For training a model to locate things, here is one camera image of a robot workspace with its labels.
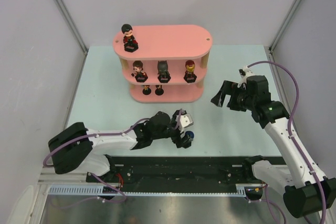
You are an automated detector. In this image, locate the brown-haired archer figurine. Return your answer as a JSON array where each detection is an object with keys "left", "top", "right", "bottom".
[{"left": 131, "top": 60, "right": 148, "bottom": 83}]

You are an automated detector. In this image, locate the blue shield hero figurine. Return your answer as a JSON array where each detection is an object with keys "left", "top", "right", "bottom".
[{"left": 182, "top": 131, "right": 195, "bottom": 148}]

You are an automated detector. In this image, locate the black-haired red dress figurine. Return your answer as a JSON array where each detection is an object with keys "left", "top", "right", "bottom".
[{"left": 155, "top": 85, "right": 164, "bottom": 96}]

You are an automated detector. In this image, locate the red gold armor figurine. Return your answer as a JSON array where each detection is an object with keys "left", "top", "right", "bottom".
[{"left": 184, "top": 60, "right": 197, "bottom": 83}]

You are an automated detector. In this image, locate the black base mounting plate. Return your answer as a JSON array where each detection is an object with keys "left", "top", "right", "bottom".
[{"left": 86, "top": 156, "right": 281, "bottom": 200}]

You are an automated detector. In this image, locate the teal-haired princess figurine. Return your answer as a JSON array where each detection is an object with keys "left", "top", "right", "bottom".
[{"left": 142, "top": 85, "right": 152, "bottom": 95}]

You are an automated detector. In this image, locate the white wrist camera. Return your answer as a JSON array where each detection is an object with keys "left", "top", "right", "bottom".
[
  {"left": 176, "top": 111, "right": 194, "bottom": 132},
  {"left": 237, "top": 66, "right": 255, "bottom": 89}
]

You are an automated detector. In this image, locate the grey masked bat figurine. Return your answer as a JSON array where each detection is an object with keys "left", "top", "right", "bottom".
[{"left": 157, "top": 60, "right": 171, "bottom": 83}]

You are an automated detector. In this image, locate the dark-haired red-suit figurine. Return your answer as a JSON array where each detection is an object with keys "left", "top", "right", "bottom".
[{"left": 121, "top": 24, "right": 139, "bottom": 52}]

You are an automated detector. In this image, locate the white slotted cable duct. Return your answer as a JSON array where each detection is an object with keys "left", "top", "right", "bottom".
[{"left": 48, "top": 184, "right": 263, "bottom": 197}]

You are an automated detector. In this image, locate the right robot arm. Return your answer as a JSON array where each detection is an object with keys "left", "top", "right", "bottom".
[{"left": 211, "top": 75, "right": 335, "bottom": 218}]

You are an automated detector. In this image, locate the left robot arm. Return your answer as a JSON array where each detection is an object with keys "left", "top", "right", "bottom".
[{"left": 43, "top": 109, "right": 194, "bottom": 176}]

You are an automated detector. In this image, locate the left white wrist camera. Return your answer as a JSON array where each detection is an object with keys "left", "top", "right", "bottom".
[{"left": 176, "top": 111, "right": 194, "bottom": 132}]

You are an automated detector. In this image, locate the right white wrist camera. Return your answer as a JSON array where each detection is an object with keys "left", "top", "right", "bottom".
[{"left": 237, "top": 66, "right": 255, "bottom": 89}]

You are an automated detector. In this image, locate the pink three-tier shelf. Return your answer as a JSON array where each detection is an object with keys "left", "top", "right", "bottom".
[{"left": 113, "top": 25, "right": 213, "bottom": 103}]

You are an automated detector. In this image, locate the aluminium frame rail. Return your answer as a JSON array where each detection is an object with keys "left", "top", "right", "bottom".
[{"left": 37, "top": 164, "right": 90, "bottom": 185}]

